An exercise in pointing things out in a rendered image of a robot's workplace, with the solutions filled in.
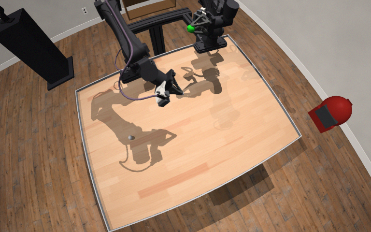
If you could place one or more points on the green ball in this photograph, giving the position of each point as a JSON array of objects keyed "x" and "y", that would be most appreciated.
[{"x": 190, "y": 29}]

